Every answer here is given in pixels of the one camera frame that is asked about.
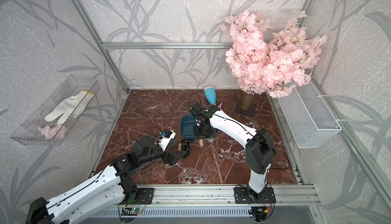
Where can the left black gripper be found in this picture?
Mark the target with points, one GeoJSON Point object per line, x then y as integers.
{"type": "Point", "coordinates": [171, 161]}

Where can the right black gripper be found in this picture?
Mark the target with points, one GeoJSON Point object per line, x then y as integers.
{"type": "Point", "coordinates": [209, 134]}

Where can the teal plastic storage box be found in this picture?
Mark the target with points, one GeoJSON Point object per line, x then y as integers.
{"type": "Point", "coordinates": [187, 123]}

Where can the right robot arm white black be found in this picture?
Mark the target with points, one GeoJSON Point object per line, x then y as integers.
{"type": "Point", "coordinates": [259, 149]}

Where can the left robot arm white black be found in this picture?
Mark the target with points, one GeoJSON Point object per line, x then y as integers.
{"type": "Point", "coordinates": [111, 186]}

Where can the black lipstick lying sideways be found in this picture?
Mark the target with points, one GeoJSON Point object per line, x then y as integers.
{"type": "Point", "coordinates": [187, 140]}

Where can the left circuit board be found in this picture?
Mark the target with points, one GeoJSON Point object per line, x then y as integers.
{"type": "Point", "coordinates": [131, 211]}

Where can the circuit board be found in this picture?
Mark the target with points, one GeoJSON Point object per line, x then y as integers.
{"type": "Point", "coordinates": [131, 211]}
{"type": "Point", "coordinates": [259, 214]}

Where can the pink artificial blossom tree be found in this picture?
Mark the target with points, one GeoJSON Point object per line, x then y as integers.
{"type": "Point", "coordinates": [275, 67]}

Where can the right circuit board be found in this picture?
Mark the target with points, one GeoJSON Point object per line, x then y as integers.
{"type": "Point", "coordinates": [259, 214]}

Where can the white cotton glove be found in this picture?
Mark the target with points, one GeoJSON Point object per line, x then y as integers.
{"type": "Point", "coordinates": [70, 108]}

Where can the pink flower on shelf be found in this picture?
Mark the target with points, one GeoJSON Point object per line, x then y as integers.
{"type": "Point", "coordinates": [53, 131]}

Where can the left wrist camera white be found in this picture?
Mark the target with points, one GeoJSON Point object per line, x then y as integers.
{"type": "Point", "coordinates": [166, 136]}

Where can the aluminium front rail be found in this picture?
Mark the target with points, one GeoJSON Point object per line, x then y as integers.
{"type": "Point", "coordinates": [195, 195]}

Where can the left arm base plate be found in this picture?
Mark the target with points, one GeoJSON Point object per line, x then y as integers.
{"type": "Point", "coordinates": [142, 196]}

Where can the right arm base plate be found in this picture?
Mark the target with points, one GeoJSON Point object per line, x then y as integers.
{"type": "Point", "coordinates": [255, 197]}

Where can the white wire mesh basket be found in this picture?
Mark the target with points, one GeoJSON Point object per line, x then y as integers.
{"type": "Point", "coordinates": [310, 120]}

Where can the clear acrylic wall shelf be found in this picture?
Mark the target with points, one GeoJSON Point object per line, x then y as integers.
{"type": "Point", "coordinates": [28, 134]}

